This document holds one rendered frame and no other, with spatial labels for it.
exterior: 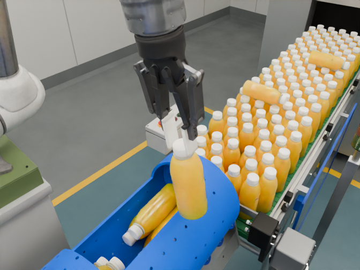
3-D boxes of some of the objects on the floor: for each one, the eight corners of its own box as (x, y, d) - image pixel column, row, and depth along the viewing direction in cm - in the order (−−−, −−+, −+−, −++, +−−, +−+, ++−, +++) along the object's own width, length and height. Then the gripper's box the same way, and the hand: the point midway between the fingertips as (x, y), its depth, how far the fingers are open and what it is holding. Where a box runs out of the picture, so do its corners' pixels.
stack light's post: (281, 304, 177) (347, 160, 107) (284, 297, 179) (350, 154, 110) (288, 308, 175) (359, 165, 105) (291, 302, 177) (362, 158, 108)
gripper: (103, 31, 50) (139, 147, 64) (187, 42, 40) (208, 175, 54) (135, 15, 54) (162, 127, 68) (218, 21, 45) (230, 150, 59)
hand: (180, 135), depth 59 cm, fingers closed on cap, 4 cm apart
